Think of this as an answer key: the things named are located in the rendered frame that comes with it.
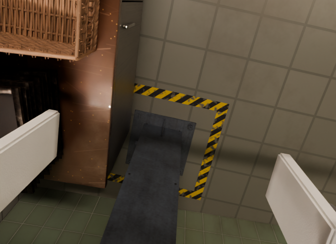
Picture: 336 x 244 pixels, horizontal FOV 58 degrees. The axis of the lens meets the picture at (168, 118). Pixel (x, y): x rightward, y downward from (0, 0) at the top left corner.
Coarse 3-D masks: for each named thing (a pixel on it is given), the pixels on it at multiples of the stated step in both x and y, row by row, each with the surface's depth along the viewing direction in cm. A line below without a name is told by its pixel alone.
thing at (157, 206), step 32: (160, 96) 151; (192, 96) 150; (160, 128) 154; (192, 128) 154; (128, 160) 163; (160, 160) 124; (128, 192) 100; (160, 192) 104; (192, 192) 170; (128, 224) 87; (160, 224) 90
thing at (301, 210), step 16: (288, 160) 17; (272, 176) 18; (288, 176) 16; (304, 176) 15; (272, 192) 17; (288, 192) 15; (304, 192) 14; (272, 208) 17; (288, 208) 15; (304, 208) 13; (320, 208) 12; (288, 224) 14; (304, 224) 13; (320, 224) 12; (288, 240) 14; (304, 240) 13; (320, 240) 12
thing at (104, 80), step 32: (64, 0) 83; (128, 0) 112; (128, 32) 105; (0, 64) 90; (32, 64) 90; (64, 64) 89; (96, 64) 88; (128, 64) 116; (64, 96) 93; (96, 96) 92; (128, 96) 128; (64, 128) 97; (96, 128) 96; (128, 128) 144; (64, 160) 101; (96, 160) 100
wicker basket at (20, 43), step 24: (0, 0) 83; (24, 0) 82; (72, 0) 82; (96, 0) 80; (0, 24) 85; (24, 24) 85; (48, 24) 84; (72, 24) 84; (96, 24) 83; (0, 48) 69; (24, 48) 72; (48, 48) 77; (72, 48) 81
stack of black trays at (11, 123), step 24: (0, 72) 81; (24, 72) 81; (48, 72) 83; (0, 96) 70; (24, 96) 71; (48, 96) 85; (0, 120) 72; (24, 120) 71; (48, 168) 86; (24, 192) 78
